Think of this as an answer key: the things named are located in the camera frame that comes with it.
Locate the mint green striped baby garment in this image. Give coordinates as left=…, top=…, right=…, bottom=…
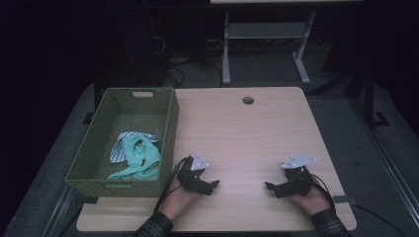
left=107, top=129, right=163, bottom=182

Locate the hand-held gripper black cable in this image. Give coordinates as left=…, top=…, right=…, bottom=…
left=304, top=172, right=338, bottom=212
left=152, top=155, right=195, bottom=213

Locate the white metal stand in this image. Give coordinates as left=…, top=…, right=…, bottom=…
left=220, top=9, right=318, bottom=86

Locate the black floor cable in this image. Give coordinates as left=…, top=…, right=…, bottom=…
left=353, top=202, right=409, bottom=237

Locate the tangle of black floor cables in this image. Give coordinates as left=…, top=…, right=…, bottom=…
left=151, top=34, right=225, bottom=89

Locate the green woven basket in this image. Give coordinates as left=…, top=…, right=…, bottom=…
left=64, top=86, right=180, bottom=198

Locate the person's right hand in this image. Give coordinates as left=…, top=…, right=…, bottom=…
left=289, top=179, right=332, bottom=217

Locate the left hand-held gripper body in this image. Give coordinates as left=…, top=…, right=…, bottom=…
left=176, top=151, right=215, bottom=196

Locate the right hand-held gripper black cable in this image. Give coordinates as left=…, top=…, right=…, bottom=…
left=304, top=172, right=338, bottom=212

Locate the grey tape strip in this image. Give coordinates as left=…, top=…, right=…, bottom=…
left=332, top=195, right=358, bottom=205

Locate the left hand-held gripper black cable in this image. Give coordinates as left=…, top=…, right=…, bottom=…
left=152, top=155, right=195, bottom=213

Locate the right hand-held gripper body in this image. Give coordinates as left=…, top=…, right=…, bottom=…
left=278, top=154, right=317, bottom=198

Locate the metal floor rail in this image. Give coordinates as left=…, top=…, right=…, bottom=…
left=41, top=184, right=80, bottom=237
left=349, top=98, right=419, bottom=228

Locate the person's left hand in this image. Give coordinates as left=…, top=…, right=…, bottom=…
left=158, top=182, right=203, bottom=222

